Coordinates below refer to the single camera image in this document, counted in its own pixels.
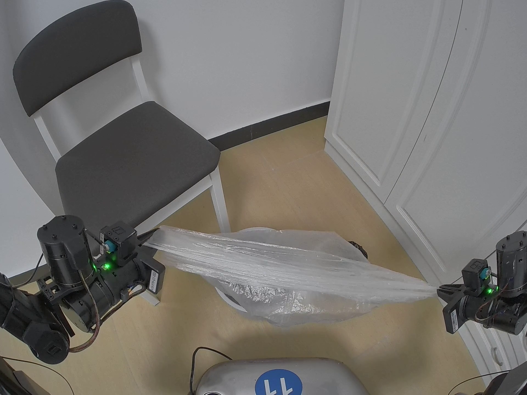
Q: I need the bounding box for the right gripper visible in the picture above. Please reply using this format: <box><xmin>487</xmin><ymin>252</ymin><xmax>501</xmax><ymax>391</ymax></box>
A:
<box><xmin>437</xmin><ymin>285</ymin><xmax>491</xmax><ymax>335</ymax></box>

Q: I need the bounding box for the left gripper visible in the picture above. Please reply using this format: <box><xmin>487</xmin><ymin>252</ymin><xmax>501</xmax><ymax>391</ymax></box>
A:
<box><xmin>98</xmin><ymin>228</ymin><xmax>166</xmax><ymax>305</ymax></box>

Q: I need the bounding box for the black plastic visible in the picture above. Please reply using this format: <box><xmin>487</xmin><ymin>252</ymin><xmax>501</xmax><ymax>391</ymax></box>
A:
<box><xmin>348</xmin><ymin>240</ymin><xmax>369</xmax><ymax>260</ymax></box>

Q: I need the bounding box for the clear plastic bag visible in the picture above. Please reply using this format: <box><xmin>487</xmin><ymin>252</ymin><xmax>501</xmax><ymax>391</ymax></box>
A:
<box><xmin>144</xmin><ymin>225</ymin><xmax>441</xmax><ymax>328</ymax></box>

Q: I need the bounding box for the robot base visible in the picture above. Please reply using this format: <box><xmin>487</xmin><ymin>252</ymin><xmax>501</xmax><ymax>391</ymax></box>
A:
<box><xmin>194</xmin><ymin>357</ymin><xmax>371</xmax><ymax>395</ymax></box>

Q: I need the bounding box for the white trash bin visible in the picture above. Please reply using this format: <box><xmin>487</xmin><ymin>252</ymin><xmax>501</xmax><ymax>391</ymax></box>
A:
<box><xmin>214</xmin><ymin>227</ymin><xmax>363</xmax><ymax>324</ymax></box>

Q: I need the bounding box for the grey padded white chair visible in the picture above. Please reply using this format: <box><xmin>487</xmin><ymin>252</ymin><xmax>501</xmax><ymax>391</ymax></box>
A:
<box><xmin>12</xmin><ymin>0</ymin><xmax>231</xmax><ymax>305</ymax></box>

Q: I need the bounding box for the white wardrobe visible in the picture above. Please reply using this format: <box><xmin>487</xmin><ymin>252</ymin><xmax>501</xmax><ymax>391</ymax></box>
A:
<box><xmin>323</xmin><ymin>0</ymin><xmax>527</xmax><ymax>386</ymax></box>

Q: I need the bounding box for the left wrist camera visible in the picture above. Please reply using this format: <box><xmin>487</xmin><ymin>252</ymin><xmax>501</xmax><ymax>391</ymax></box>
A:
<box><xmin>100</xmin><ymin>221</ymin><xmax>138</xmax><ymax>268</ymax></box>

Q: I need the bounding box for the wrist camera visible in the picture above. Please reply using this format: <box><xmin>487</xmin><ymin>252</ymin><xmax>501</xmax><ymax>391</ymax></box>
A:
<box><xmin>461</xmin><ymin>258</ymin><xmax>501</xmax><ymax>299</ymax></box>
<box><xmin>100</xmin><ymin>221</ymin><xmax>138</xmax><ymax>268</ymax></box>

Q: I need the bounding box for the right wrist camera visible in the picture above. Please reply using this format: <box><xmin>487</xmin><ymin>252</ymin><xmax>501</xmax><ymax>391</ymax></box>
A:
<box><xmin>461</xmin><ymin>258</ymin><xmax>501</xmax><ymax>299</ymax></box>

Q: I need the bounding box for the black cable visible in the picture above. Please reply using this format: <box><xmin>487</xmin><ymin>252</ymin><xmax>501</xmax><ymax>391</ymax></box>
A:
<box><xmin>189</xmin><ymin>346</ymin><xmax>232</xmax><ymax>395</ymax></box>
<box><xmin>448</xmin><ymin>372</ymin><xmax>497</xmax><ymax>395</ymax></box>

